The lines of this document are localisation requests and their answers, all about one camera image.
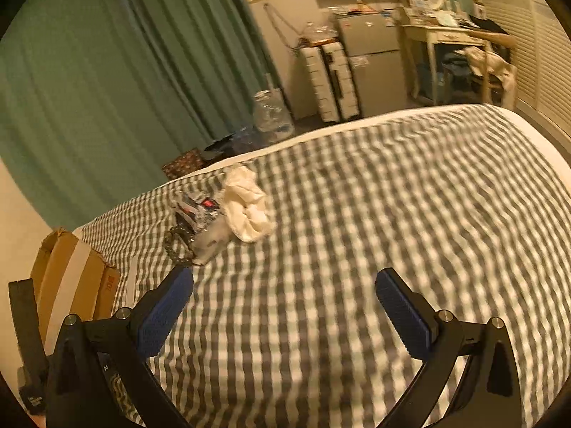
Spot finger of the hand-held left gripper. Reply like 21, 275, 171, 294
8, 277, 47, 368

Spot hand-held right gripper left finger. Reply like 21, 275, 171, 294
45, 265, 197, 428

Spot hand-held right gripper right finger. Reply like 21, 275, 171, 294
375, 267, 525, 428

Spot cardboard box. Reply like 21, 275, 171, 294
30, 227, 121, 344

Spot grey checked bed sheet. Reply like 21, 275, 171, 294
74, 103, 567, 428

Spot floral print tissue pack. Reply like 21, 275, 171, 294
172, 189, 224, 233

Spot white cloth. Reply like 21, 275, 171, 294
221, 165, 276, 244

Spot brown patterned box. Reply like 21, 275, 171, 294
162, 148, 206, 181

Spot large clear water bottle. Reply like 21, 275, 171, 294
253, 89, 295, 143

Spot white ribbed suitcase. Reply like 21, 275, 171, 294
300, 45, 337, 122
322, 42, 361, 121

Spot green curtain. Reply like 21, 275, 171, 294
0, 0, 282, 228

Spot dark blue bag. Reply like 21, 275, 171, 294
441, 51, 469, 87

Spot grey mini fridge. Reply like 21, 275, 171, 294
334, 9, 413, 117

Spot wooden chair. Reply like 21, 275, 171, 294
464, 29, 518, 105

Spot cream clothes on chair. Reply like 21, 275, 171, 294
461, 47, 518, 94

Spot cream dressing table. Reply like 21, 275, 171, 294
399, 20, 491, 105

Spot empty clear plastic bottles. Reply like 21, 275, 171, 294
300, 20, 340, 47

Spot white louvered door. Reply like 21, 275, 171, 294
466, 0, 571, 143

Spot green bead bracelet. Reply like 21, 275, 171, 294
164, 225, 197, 266

